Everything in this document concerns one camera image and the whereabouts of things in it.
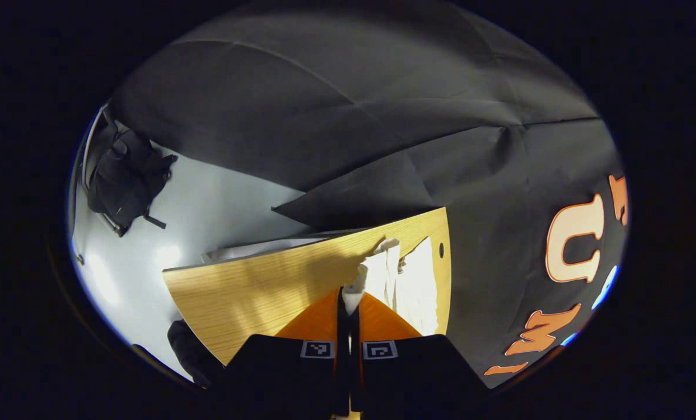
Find black backpack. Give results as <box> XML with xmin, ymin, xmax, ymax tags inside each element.
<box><xmin>85</xmin><ymin>108</ymin><xmax>178</xmax><ymax>237</ymax></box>

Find white jeans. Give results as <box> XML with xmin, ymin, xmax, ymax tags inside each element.
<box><xmin>341</xmin><ymin>236</ymin><xmax>440</xmax><ymax>336</ymax></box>

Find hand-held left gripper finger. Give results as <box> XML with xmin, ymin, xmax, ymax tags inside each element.
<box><xmin>225</xmin><ymin>287</ymin><xmax>348</xmax><ymax>418</ymax></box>
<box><xmin>348</xmin><ymin>292</ymin><xmax>488</xmax><ymax>418</ymax></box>

